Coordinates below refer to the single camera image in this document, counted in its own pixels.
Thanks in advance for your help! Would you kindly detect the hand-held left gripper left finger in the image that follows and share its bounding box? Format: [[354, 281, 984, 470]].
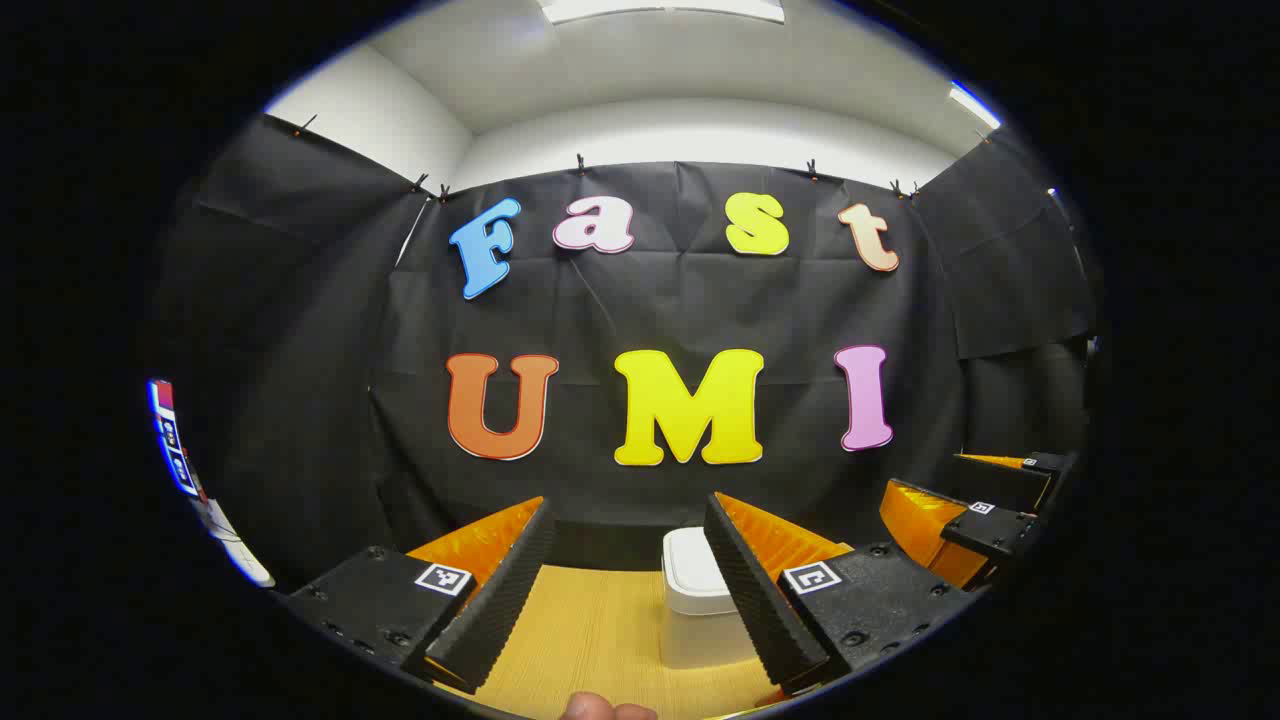
[[285, 497, 557, 696]]

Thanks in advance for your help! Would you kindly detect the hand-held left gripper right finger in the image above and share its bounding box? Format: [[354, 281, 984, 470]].
[[703, 492, 976, 698]]

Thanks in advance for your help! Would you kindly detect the white desktop garbage bin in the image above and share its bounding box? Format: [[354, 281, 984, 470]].
[[660, 526, 766, 671]]

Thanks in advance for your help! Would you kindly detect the wooden desktop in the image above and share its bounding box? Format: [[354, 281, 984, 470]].
[[435, 563, 801, 720]]

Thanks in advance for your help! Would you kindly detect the black backdrop cloth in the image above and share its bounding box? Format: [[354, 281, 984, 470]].
[[150, 112, 1101, 591]]

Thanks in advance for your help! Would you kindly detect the small ceiling light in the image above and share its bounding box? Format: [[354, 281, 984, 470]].
[[948, 83, 1003, 131]]

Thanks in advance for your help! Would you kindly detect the long ceiling light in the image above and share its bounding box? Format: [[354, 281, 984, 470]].
[[538, 0, 787, 25]]

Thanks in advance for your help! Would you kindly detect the colourful wall poster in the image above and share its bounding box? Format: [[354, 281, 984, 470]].
[[147, 378, 208, 499]]

